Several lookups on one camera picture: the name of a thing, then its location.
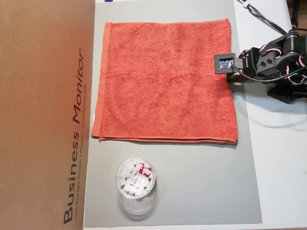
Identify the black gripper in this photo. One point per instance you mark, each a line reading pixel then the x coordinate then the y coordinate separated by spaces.
pixel 244 61

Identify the orange terry towel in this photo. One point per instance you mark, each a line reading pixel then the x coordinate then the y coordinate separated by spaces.
pixel 163 81

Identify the clear plastic jar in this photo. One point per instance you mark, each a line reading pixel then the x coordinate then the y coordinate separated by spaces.
pixel 134 208

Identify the black stand leg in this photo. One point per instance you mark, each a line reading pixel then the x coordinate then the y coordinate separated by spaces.
pixel 294 14

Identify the grey table mat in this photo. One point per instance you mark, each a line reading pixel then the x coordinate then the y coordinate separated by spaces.
pixel 192 179

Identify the black square wrist camera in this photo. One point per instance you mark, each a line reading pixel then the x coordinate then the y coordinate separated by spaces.
pixel 218 64

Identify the white eraser cubes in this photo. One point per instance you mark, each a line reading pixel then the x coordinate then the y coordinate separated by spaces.
pixel 124 184

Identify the red labelled eraser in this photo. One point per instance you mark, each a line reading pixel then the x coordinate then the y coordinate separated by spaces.
pixel 139 180

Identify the brown cardboard monitor box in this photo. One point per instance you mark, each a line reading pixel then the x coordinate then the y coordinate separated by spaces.
pixel 36 107

